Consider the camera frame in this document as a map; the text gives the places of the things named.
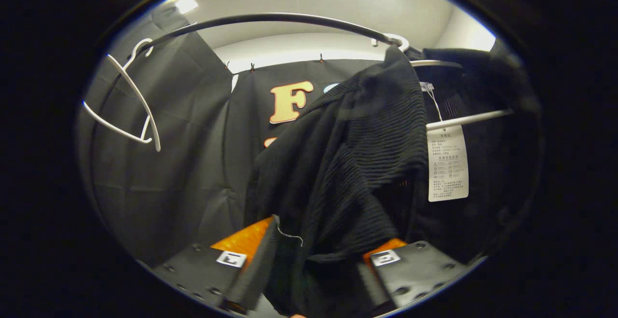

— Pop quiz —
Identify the white clothes hanger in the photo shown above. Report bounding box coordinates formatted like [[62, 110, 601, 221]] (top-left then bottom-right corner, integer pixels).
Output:
[[371, 33, 515, 132], [82, 38, 162, 153]]

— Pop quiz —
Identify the black backdrop cloth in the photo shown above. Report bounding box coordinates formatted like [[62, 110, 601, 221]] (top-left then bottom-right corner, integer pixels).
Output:
[[77, 4, 536, 268]]

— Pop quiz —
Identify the row of backdrop clips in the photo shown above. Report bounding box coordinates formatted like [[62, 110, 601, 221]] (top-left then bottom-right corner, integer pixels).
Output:
[[224, 54, 325, 72]]

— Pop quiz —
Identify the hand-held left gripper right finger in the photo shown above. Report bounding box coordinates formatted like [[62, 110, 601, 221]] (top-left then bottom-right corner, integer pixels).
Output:
[[356, 237, 468, 315]]

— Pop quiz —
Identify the black knit jacket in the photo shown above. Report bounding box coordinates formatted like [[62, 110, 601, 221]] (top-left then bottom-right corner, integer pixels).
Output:
[[244, 38, 532, 317]]

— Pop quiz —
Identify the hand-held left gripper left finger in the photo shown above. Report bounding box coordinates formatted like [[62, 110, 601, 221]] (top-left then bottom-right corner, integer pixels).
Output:
[[152, 215, 281, 314]]

